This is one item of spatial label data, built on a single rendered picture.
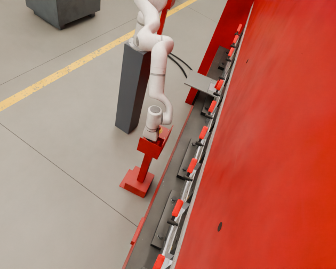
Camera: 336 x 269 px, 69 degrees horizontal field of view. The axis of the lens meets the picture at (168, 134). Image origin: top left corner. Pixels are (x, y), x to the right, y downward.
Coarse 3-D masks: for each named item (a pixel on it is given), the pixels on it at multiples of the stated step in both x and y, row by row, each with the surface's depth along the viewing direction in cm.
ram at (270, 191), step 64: (256, 0) 189; (320, 0) 46; (256, 64) 79; (320, 64) 34; (256, 128) 50; (320, 128) 27; (256, 192) 36; (320, 192) 23; (192, 256) 55; (256, 256) 29; (320, 256) 19
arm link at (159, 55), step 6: (162, 36) 145; (168, 36) 147; (162, 42) 138; (168, 42) 142; (156, 48) 134; (162, 48) 133; (168, 48) 143; (156, 54) 133; (162, 54) 133; (168, 54) 149; (156, 60) 133; (162, 60) 134; (150, 66) 138; (156, 66) 134; (162, 66) 135; (150, 72) 138; (156, 72) 136; (162, 72) 136
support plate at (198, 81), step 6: (192, 72) 184; (192, 78) 180; (198, 78) 181; (204, 78) 183; (210, 78) 185; (186, 84) 175; (192, 84) 175; (198, 84) 177; (204, 84) 179; (204, 90) 175; (216, 96) 174
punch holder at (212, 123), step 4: (220, 104) 123; (216, 112) 126; (212, 116) 131; (216, 116) 118; (212, 120) 126; (208, 124) 134; (212, 124) 119; (208, 128) 127; (212, 128) 119; (208, 132) 122
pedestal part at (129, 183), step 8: (136, 168) 224; (128, 176) 229; (136, 176) 219; (152, 176) 223; (120, 184) 222; (128, 184) 213; (136, 184) 214; (144, 184) 216; (136, 192) 217; (144, 192) 212
